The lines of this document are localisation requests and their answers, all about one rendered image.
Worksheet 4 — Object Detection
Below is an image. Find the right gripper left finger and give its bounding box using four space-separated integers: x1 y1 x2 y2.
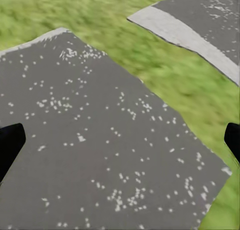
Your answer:
0 123 26 183

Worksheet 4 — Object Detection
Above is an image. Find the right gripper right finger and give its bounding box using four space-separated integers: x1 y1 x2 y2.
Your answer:
224 122 240 163

